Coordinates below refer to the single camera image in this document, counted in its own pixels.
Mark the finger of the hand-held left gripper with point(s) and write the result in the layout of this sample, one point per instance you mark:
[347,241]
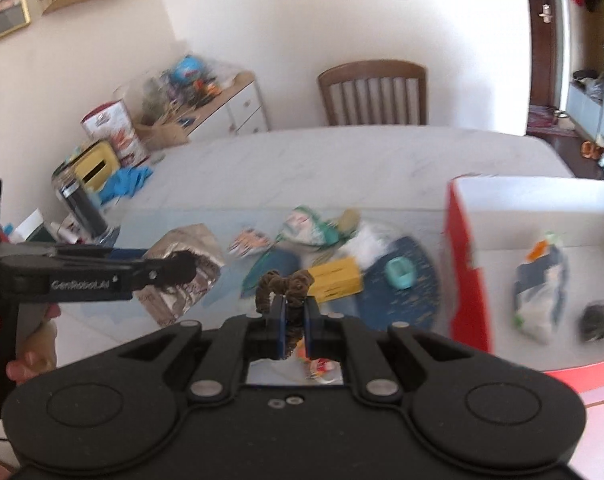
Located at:
[127,254]
[174,270]

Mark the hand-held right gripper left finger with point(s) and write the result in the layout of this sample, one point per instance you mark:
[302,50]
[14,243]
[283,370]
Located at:
[278,332]

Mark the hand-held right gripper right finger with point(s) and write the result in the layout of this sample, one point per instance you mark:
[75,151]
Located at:
[309,332]

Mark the silver foil packet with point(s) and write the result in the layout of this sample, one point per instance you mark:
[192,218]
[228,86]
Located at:
[184,241]

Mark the small printed pouch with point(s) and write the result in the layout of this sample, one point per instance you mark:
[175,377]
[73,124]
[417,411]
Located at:
[249,242]

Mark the green-haired plush doll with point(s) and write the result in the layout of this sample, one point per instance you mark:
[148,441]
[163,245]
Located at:
[307,227]

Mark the teal pencil sharpener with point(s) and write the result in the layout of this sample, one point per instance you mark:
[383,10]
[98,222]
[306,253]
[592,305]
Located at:
[399,272]

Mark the red and white cardboard box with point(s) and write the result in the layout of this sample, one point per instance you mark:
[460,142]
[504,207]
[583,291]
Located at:
[531,210]

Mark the person's left hand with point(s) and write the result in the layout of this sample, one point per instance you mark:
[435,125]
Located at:
[37,350]

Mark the small white box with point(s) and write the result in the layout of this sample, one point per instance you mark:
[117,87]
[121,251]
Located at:
[29,224]

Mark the black bottle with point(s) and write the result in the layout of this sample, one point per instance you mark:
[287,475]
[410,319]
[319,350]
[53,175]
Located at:
[84,207]

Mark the yellow tissue box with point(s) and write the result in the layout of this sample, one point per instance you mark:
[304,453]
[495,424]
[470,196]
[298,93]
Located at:
[94,162]

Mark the white crumpled tissue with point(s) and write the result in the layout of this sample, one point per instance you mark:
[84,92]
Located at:
[369,245]

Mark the beige cork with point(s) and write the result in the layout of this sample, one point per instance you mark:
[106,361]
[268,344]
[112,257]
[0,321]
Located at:
[348,220]

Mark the red and white paper bag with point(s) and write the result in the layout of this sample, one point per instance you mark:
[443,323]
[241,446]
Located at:
[114,132]

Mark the wooden organizer box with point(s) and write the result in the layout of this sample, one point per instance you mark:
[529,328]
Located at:
[164,132]

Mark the white drawer cabinet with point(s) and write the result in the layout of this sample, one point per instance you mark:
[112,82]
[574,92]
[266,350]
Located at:
[237,107]

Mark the pile of small toys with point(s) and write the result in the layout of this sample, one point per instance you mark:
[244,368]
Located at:
[202,87]

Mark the blue round toy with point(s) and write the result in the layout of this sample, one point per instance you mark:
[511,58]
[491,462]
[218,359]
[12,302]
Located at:
[187,70]

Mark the white and blue packet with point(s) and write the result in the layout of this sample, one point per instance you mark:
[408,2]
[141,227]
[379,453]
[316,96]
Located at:
[536,290]

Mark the wooden chair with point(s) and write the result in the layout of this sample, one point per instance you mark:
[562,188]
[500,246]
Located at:
[374,72]

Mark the small dark object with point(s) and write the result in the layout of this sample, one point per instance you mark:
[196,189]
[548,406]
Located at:
[599,321]

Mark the patterned rug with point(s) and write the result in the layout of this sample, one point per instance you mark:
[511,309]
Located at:
[549,121]

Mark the orange shoes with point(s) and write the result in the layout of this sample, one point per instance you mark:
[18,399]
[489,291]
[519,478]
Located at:
[589,149]

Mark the dark wooden door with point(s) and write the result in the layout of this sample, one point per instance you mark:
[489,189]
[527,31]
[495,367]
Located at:
[541,60]

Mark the grey cabinet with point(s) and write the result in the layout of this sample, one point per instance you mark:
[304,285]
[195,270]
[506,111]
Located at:
[589,105]

